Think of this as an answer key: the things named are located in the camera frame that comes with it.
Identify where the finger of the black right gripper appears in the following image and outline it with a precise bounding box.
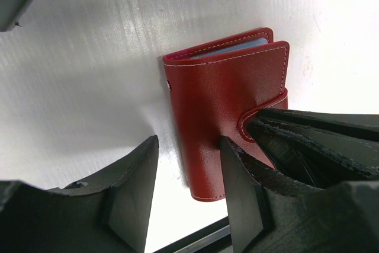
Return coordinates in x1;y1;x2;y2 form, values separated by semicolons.
257;108;378;142
247;119;378;189

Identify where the red leather card holder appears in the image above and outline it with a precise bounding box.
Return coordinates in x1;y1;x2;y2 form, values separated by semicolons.
162;27;290;202

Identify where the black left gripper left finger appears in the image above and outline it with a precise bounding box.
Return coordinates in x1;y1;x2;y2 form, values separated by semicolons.
1;136;159;252

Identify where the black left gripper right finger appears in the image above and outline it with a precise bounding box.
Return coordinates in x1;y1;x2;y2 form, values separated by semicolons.
220;137;378;252

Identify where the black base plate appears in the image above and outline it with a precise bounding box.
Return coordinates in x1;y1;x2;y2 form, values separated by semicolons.
156;218;233;253

